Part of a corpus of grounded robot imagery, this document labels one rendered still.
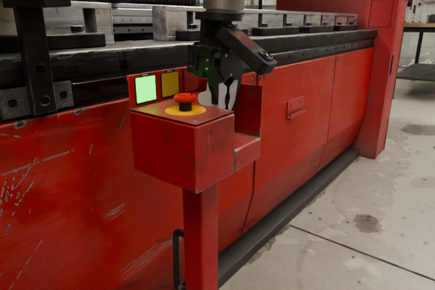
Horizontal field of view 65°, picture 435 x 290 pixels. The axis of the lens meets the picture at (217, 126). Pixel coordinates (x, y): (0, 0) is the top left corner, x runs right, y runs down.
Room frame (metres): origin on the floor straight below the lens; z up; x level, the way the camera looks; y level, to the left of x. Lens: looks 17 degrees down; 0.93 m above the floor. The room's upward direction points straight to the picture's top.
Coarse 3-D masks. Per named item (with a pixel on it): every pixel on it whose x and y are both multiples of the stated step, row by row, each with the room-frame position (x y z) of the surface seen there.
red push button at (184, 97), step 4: (176, 96) 0.57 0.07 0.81; (180, 96) 0.56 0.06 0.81; (184, 96) 0.56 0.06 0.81; (188, 96) 0.56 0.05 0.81; (192, 96) 0.57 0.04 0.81; (176, 100) 0.56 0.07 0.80; (180, 100) 0.56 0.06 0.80; (184, 100) 0.56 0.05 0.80; (188, 100) 0.56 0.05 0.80; (192, 100) 0.56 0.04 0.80; (180, 104) 0.57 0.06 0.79; (184, 104) 0.57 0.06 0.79; (188, 104) 0.57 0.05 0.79; (180, 108) 0.57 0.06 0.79; (184, 108) 0.57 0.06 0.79; (188, 108) 0.57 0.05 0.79
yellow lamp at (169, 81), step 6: (174, 72) 0.67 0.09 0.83; (162, 78) 0.65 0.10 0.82; (168, 78) 0.66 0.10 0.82; (174, 78) 0.67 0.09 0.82; (162, 84) 0.65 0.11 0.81; (168, 84) 0.66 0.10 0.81; (174, 84) 0.67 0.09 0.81; (162, 90) 0.65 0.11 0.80; (168, 90) 0.66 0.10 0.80; (174, 90) 0.67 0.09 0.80; (162, 96) 0.65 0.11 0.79
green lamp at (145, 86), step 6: (138, 78) 0.60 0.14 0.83; (144, 78) 0.61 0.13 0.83; (150, 78) 0.62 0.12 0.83; (138, 84) 0.60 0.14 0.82; (144, 84) 0.61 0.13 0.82; (150, 84) 0.62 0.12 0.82; (138, 90) 0.60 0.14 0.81; (144, 90) 0.61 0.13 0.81; (150, 90) 0.62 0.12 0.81; (138, 96) 0.60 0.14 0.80; (144, 96) 0.61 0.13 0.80; (150, 96) 0.62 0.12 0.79; (138, 102) 0.60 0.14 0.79
